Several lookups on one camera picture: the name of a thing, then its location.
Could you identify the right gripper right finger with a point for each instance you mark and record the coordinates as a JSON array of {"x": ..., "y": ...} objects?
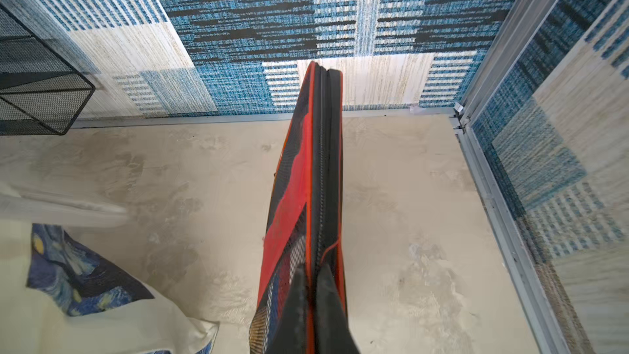
[{"x": 331, "y": 326}]

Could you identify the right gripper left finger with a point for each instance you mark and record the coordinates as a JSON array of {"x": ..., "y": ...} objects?
[{"x": 293, "y": 331}]

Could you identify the red black mesh paddle case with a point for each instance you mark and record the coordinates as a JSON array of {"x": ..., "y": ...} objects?
[{"x": 304, "y": 225}]

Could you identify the cream canvas tote bag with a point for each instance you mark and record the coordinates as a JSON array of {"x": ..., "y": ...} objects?
[{"x": 59, "y": 296}]

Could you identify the black wire mesh shelf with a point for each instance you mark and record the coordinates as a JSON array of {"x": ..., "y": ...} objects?
[{"x": 41, "y": 93}]

